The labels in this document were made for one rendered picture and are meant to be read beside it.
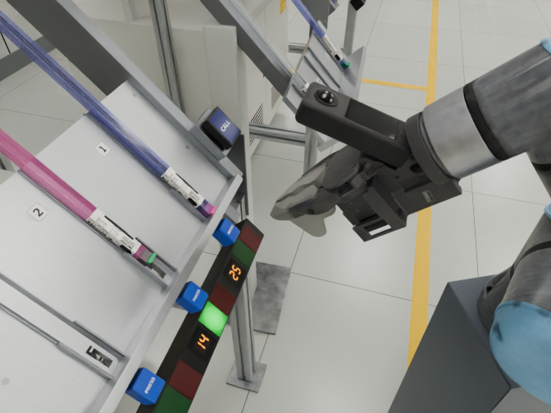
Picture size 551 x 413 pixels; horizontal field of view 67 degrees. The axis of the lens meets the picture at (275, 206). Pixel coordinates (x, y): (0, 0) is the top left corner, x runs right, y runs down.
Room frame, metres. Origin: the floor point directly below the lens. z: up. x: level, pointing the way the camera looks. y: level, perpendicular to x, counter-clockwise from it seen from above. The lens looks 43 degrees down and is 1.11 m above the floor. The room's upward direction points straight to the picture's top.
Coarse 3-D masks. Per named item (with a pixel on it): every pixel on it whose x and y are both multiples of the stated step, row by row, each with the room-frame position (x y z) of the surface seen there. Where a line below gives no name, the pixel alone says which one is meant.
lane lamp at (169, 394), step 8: (168, 392) 0.19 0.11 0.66; (176, 392) 0.19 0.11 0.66; (160, 400) 0.18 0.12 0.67; (168, 400) 0.18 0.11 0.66; (176, 400) 0.19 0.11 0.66; (184, 400) 0.19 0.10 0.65; (160, 408) 0.17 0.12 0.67; (168, 408) 0.18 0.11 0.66; (176, 408) 0.18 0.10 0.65; (184, 408) 0.18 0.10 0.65
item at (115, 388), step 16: (240, 176) 0.47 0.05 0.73; (224, 192) 0.44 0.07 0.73; (224, 208) 0.41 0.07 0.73; (208, 224) 0.37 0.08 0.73; (192, 240) 0.36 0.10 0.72; (208, 240) 0.35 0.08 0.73; (192, 256) 0.32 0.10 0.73; (176, 272) 0.30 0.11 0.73; (176, 288) 0.28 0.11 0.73; (160, 304) 0.25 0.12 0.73; (144, 320) 0.24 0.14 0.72; (160, 320) 0.24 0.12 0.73; (144, 336) 0.22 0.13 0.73; (128, 352) 0.20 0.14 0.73; (144, 352) 0.20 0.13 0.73; (128, 368) 0.18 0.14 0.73; (112, 384) 0.17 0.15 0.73; (128, 384) 0.17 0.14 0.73; (96, 400) 0.16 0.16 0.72; (112, 400) 0.16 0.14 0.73
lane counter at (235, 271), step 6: (228, 264) 0.36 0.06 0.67; (234, 264) 0.37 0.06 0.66; (228, 270) 0.35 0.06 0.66; (234, 270) 0.36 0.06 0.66; (240, 270) 0.36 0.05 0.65; (228, 276) 0.35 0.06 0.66; (234, 276) 0.35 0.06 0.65; (240, 276) 0.36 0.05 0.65; (234, 282) 0.34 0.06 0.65; (240, 282) 0.35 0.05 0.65
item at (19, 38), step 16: (0, 16) 0.46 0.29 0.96; (16, 32) 0.45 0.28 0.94; (32, 48) 0.45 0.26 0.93; (48, 64) 0.44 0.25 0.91; (64, 80) 0.44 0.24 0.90; (80, 96) 0.43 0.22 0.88; (96, 112) 0.43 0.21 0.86; (112, 128) 0.42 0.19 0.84; (128, 128) 0.43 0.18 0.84; (128, 144) 0.42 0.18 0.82; (144, 144) 0.43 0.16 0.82; (144, 160) 0.41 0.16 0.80; (160, 160) 0.42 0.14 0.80; (208, 208) 0.40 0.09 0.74
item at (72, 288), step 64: (0, 192) 0.30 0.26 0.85; (128, 192) 0.37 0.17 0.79; (0, 256) 0.24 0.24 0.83; (64, 256) 0.27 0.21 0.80; (128, 256) 0.29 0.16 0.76; (0, 320) 0.19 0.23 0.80; (64, 320) 0.21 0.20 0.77; (128, 320) 0.24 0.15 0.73; (0, 384) 0.15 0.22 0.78; (64, 384) 0.16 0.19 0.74
